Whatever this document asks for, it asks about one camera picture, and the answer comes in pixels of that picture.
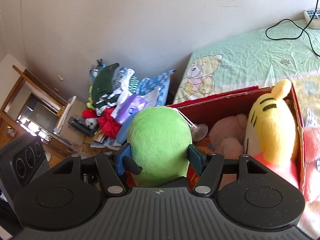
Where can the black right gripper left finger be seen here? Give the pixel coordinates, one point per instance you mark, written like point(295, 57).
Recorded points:
point(106, 171)

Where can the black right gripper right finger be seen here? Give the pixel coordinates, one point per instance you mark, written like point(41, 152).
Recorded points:
point(210, 168)

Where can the beige plush bear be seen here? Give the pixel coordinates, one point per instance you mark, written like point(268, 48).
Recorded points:
point(227, 136)

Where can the green plush doll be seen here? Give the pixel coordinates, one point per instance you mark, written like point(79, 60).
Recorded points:
point(159, 138)

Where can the yellow tiger plush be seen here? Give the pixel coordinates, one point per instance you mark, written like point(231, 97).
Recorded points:
point(271, 133)

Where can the pink plush bear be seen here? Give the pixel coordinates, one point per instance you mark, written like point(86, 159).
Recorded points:
point(309, 222)

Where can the blue glasses case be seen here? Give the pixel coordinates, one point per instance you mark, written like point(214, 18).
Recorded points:
point(121, 137)

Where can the red cloth bag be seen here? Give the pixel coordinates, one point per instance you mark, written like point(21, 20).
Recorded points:
point(108, 124)

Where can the red cardboard box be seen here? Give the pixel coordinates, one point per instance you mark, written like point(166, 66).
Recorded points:
point(211, 109)

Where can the purple tissue pack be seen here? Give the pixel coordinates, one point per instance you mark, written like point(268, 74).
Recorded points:
point(127, 108)

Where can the green striped clothing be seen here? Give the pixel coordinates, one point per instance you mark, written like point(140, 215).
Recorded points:
point(102, 92)

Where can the white paper sheets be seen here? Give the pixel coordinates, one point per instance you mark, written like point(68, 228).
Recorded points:
point(151, 98)

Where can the blue checkered cloth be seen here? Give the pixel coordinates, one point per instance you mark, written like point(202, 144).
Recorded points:
point(162, 81)

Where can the green bear print bedsheet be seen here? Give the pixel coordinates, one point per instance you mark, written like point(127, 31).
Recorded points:
point(260, 58)

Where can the white power strip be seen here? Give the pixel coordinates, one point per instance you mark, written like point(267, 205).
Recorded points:
point(312, 18)

